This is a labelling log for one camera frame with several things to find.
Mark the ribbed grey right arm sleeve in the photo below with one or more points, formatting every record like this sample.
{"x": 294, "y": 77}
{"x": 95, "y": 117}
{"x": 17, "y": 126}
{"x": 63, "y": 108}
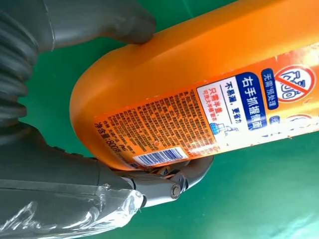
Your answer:
{"x": 14, "y": 72}

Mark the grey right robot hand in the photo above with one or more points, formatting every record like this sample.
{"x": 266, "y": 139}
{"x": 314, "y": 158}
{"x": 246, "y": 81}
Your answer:
{"x": 54, "y": 178}

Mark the clear plastic film wrap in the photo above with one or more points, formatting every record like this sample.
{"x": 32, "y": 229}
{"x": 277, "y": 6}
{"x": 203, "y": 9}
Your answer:
{"x": 109, "y": 211}

